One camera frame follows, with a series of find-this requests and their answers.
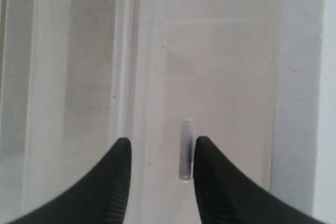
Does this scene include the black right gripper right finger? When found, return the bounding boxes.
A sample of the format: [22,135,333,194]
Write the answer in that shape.
[193,136,315,223]

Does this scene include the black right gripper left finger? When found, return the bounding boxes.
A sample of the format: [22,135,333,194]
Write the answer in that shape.
[13,137,131,223]

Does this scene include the clear plastic container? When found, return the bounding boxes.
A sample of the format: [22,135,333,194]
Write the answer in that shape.
[1,0,116,218]

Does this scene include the white plastic drawer cabinet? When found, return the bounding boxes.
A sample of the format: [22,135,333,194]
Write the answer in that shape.
[1,0,335,223]

